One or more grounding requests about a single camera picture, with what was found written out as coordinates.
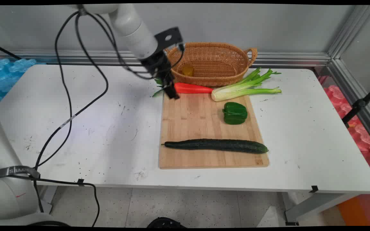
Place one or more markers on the brown wicker basket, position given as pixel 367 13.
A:
pixel 217 61

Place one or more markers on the pink bubble wrap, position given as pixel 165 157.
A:
pixel 361 134

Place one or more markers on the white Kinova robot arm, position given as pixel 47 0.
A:
pixel 133 32

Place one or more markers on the horizontal aluminium frame rail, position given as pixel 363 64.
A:
pixel 75 57

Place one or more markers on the orange carrot with leaves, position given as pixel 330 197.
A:
pixel 193 88

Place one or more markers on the black round floor object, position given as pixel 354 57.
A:
pixel 165 223

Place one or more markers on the black tripod stand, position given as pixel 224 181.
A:
pixel 360 104

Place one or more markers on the green celery stalk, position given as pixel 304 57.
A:
pixel 236 91

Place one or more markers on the blue bubble wrap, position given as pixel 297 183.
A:
pixel 5 75

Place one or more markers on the black thin rod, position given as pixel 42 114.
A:
pixel 5 50

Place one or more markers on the wooden cutting board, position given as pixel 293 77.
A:
pixel 198 122

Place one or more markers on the dark green cucumber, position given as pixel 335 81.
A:
pixel 217 145

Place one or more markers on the yellow potato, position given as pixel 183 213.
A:
pixel 188 70

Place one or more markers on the grey table leg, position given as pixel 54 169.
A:
pixel 313 205

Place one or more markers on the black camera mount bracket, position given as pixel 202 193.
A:
pixel 169 38

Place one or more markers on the green bell pepper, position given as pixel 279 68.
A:
pixel 234 113

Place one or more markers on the slanted aluminium frame rail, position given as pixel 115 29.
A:
pixel 348 35

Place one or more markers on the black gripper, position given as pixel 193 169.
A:
pixel 157 65

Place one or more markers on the black tape piece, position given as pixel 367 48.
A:
pixel 81 182
pixel 314 189

